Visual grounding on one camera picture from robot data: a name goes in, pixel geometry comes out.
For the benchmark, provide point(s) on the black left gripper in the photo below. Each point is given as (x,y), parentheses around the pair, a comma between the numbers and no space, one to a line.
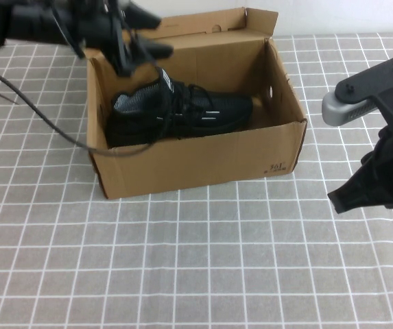
(96,24)

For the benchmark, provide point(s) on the black knit sneaker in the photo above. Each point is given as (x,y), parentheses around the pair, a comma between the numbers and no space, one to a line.
(141,123)

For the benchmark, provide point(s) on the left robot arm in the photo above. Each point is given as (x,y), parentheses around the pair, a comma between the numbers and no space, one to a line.
(28,17)

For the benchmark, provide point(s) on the brown cardboard shoe box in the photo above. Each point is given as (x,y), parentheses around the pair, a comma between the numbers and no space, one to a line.
(199,164)

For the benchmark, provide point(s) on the grey white-checked tablecloth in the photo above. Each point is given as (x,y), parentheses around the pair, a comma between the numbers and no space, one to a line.
(79,257)

